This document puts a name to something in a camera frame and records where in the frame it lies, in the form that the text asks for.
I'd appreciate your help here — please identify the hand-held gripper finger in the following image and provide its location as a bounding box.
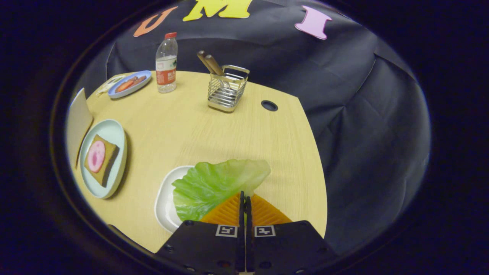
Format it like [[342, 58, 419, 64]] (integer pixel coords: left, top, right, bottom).
[[155, 191, 246, 275], [246, 194, 338, 275]]

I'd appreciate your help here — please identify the green lettuce leaf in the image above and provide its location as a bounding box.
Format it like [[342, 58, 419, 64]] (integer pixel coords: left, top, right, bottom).
[[172, 159, 272, 222]]

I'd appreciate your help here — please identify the brown toast slice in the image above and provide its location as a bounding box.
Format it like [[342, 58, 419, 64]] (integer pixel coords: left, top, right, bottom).
[[84, 134, 120, 188]]

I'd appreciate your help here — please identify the small white plate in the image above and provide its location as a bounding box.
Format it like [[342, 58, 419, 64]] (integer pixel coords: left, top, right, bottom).
[[154, 165, 195, 233]]

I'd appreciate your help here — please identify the light green round plate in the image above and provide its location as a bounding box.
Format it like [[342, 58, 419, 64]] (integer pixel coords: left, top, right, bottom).
[[79, 119, 127, 199]]

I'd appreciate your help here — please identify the pink ham slice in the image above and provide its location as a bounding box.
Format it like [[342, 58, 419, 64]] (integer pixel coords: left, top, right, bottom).
[[88, 141, 105, 173]]

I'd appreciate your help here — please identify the clear water bottle red cap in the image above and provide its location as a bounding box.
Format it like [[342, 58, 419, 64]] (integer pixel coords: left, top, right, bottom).
[[155, 32, 178, 94]]

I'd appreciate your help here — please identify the blue round plate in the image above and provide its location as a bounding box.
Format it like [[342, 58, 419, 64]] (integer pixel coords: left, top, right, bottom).
[[107, 70, 152, 99]]

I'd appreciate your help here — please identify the white toaster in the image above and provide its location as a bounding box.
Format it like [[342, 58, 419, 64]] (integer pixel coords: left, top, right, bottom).
[[66, 88, 94, 168]]

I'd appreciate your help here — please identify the metal wire cutlery holder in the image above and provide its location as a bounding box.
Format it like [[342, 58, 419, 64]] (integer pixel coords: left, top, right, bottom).
[[207, 65, 250, 113]]

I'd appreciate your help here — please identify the wooden handled utensil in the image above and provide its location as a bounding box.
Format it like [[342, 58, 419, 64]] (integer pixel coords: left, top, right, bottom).
[[197, 50, 230, 90], [205, 54, 233, 92]]

